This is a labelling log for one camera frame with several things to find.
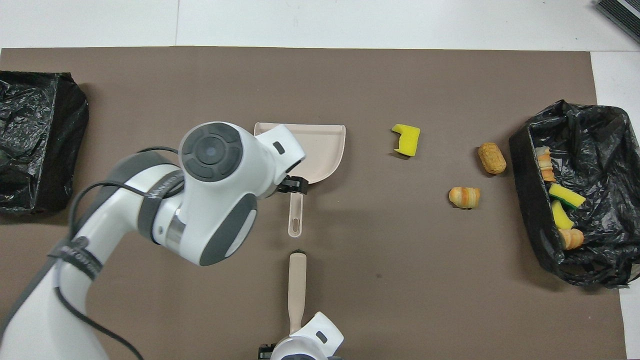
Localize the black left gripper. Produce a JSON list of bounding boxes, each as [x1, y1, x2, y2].
[[277, 176, 307, 195]]

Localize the beige plastic dustpan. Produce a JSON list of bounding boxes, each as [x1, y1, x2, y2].
[[254, 122, 347, 238]]

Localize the beige hand brush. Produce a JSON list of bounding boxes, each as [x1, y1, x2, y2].
[[288, 250, 308, 337]]

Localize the plump toy croissant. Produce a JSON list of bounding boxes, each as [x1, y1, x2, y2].
[[448, 186, 481, 209]]

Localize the oval golden toy bread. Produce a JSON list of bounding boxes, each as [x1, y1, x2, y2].
[[478, 142, 507, 175]]

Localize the striped toy croissant piece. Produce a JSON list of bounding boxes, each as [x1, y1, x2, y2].
[[534, 146, 557, 183]]

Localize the small green yellow sponge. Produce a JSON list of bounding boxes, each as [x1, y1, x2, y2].
[[551, 200, 575, 231]]

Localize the large green yellow sponge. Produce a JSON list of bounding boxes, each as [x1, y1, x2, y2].
[[548, 183, 587, 209]]

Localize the pale toy toast piece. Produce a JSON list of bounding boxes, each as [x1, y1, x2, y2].
[[558, 228, 585, 250]]

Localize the black bag lined bin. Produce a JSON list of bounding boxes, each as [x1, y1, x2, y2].
[[0, 71, 90, 216], [509, 100, 640, 289]]

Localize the all yellow sponge piece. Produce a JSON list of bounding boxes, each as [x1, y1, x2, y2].
[[391, 124, 421, 157]]

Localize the brown table mat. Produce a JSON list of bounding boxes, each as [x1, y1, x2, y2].
[[0, 46, 626, 360]]

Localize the dark grey ribbed panel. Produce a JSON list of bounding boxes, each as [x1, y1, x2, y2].
[[595, 0, 640, 31]]

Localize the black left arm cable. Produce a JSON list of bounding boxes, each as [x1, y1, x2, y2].
[[52, 146, 182, 360]]

